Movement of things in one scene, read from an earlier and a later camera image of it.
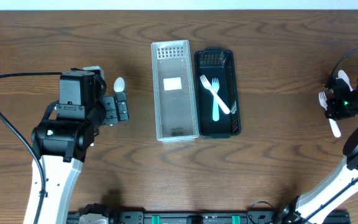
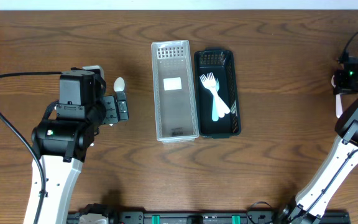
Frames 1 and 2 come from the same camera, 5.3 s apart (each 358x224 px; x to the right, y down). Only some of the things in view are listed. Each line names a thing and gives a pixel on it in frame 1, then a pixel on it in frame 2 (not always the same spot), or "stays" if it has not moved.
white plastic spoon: (119, 84) stays
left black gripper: (114, 109) stays
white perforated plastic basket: (174, 91) stays
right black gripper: (337, 107) to (345, 85)
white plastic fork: (323, 101) to (211, 81)
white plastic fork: (214, 87) stays
